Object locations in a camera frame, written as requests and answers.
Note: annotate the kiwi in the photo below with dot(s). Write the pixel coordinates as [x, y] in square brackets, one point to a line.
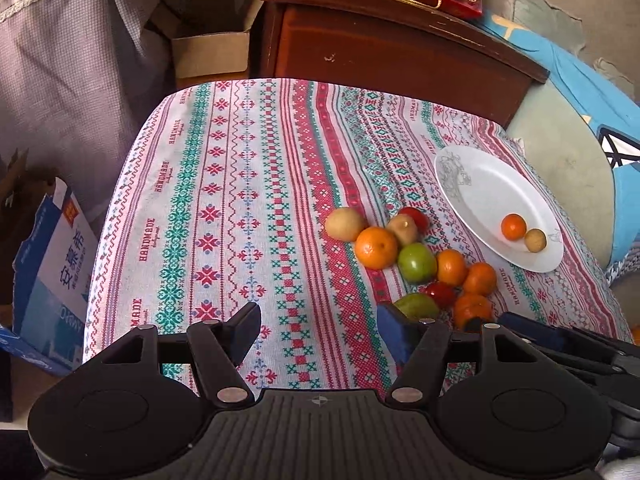
[404, 228]
[345, 224]

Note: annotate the brown cardboard box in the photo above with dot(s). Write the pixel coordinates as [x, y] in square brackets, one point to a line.
[210, 40]

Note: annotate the checkered grey curtain cloth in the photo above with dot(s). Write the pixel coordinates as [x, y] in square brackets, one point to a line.
[78, 80]

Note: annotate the small tangerine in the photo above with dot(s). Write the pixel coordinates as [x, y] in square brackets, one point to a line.
[513, 227]

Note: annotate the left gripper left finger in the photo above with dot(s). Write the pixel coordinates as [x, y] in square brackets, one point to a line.
[217, 350]

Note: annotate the blue white milk carton box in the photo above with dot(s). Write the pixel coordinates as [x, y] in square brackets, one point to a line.
[50, 289]

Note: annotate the brown wooden nightstand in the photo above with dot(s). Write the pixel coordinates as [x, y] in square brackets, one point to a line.
[394, 47]

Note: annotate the blue cartoon pillow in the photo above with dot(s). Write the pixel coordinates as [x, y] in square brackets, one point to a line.
[608, 113]

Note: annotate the white ceramic plate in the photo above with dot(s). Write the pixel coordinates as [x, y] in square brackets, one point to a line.
[482, 190]

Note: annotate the green jujube fruit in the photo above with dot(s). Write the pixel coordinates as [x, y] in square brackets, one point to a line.
[417, 264]

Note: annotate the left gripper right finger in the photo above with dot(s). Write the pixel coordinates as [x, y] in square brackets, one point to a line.
[419, 349]

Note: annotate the beige sofa cushion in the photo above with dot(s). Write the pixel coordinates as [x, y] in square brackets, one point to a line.
[560, 146]

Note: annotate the small yellow brown fruit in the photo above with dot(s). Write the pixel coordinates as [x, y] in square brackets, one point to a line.
[535, 240]

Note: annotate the patterned red green tablecloth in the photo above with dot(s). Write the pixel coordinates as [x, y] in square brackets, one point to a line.
[222, 201]

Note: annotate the large front tangerine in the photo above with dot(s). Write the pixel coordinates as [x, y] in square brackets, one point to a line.
[471, 312]

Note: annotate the orange tangerine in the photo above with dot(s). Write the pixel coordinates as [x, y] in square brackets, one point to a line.
[481, 279]
[376, 248]
[451, 267]

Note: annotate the cherry tomato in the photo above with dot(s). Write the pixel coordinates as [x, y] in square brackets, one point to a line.
[419, 218]
[443, 295]

